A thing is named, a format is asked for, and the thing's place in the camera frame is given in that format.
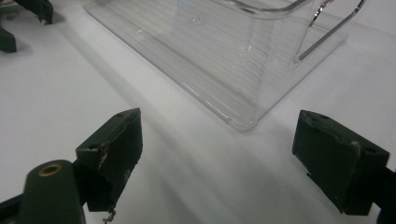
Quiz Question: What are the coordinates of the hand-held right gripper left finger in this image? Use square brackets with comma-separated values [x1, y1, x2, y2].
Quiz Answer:
[75, 107, 145, 213]

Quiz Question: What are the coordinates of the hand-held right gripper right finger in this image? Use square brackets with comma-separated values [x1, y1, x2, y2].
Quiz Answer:
[291, 109, 390, 217]

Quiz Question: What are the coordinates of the clear plastic storage bin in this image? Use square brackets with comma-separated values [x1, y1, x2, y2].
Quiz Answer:
[82, 0, 369, 133]

